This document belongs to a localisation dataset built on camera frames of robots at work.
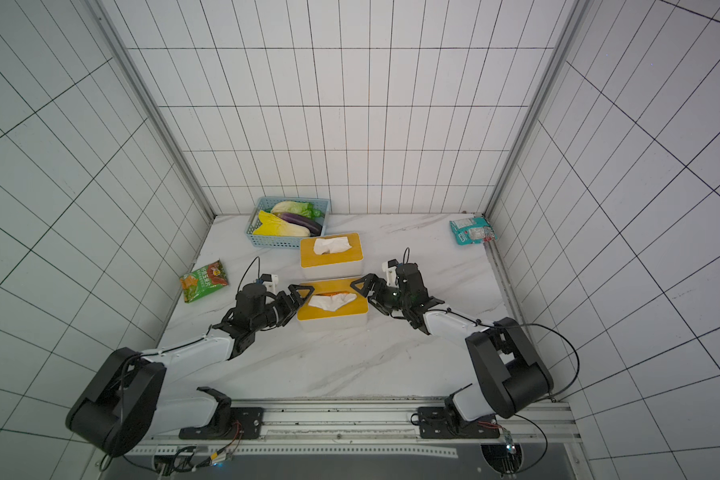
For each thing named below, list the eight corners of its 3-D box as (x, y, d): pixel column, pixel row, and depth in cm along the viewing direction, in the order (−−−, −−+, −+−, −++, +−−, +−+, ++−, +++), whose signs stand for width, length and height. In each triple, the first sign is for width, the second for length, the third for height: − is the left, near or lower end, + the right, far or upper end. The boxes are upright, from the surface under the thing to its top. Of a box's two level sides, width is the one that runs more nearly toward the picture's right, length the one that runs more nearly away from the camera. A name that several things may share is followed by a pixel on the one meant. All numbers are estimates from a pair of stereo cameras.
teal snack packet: (459, 246, 111) (461, 241, 109) (448, 225, 118) (450, 220, 116) (495, 241, 113) (498, 236, 111) (482, 220, 120) (484, 215, 118)
